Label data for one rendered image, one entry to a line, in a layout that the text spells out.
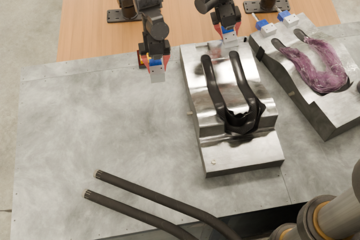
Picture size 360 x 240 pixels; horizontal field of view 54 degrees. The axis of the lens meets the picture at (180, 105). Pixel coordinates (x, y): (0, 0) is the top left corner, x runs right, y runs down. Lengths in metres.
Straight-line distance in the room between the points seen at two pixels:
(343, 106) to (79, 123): 0.92
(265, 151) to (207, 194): 0.23
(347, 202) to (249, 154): 0.64
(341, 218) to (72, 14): 1.36
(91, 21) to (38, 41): 1.15
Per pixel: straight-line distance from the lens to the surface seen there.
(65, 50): 1.54
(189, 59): 1.32
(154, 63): 1.24
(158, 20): 1.05
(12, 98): 2.51
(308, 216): 0.70
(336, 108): 1.29
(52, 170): 1.28
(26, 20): 2.90
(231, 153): 1.18
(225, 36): 1.33
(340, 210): 0.61
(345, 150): 1.36
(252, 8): 1.64
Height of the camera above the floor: 1.94
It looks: 60 degrees down
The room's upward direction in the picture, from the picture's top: straight up
